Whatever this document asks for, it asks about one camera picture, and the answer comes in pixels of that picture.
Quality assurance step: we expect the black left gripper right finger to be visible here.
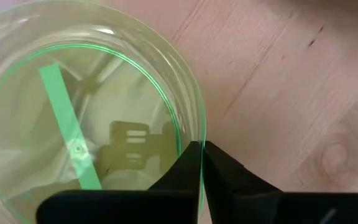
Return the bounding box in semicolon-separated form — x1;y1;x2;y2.
203;141;358;224

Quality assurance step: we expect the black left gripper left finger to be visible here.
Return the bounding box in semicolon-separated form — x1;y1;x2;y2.
35;141;203;224

